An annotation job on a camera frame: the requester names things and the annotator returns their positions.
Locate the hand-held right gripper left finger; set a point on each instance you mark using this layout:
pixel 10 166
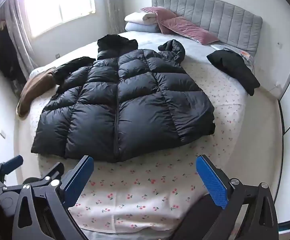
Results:
pixel 80 177

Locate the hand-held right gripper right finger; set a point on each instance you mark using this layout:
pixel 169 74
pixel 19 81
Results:
pixel 212 182

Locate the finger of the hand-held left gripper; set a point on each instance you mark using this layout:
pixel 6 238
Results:
pixel 12 161
pixel 52 171

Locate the black puffer jacket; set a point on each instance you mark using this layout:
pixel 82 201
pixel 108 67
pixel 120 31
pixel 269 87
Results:
pixel 125 105

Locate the hanging dark clothes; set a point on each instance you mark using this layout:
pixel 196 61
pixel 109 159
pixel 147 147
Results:
pixel 7 55

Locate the floral bed sheet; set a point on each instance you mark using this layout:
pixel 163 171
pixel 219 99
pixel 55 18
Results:
pixel 135 197

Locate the brown garment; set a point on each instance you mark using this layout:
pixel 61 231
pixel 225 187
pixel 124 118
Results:
pixel 35 87

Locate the small black garment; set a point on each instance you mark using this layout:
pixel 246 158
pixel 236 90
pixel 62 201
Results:
pixel 234 67

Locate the sheer grey curtain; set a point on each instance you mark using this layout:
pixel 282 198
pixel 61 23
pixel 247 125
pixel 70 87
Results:
pixel 115 5
pixel 20 30

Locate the black fur-trimmed coat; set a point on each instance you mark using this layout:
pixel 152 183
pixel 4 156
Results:
pixel 115 43

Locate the bed with white cover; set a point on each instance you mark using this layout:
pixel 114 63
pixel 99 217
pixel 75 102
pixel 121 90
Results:
pixel 147 41

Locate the long pink velvet pillow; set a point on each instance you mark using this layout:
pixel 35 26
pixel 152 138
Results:
pixel 187 28

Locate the folded light blue blanket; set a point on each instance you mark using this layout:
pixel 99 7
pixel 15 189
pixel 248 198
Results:
pixel 140 28

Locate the bright window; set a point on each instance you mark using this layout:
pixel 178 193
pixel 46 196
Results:
pixel 57 2

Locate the grey padded headboard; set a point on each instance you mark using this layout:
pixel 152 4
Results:
pixel 222 15

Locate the folded white blanket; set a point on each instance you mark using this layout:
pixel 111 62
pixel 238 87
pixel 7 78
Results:
pixel 140 18

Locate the square pink velvet pillow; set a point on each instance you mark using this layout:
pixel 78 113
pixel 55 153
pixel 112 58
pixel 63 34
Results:
pixel 157 12

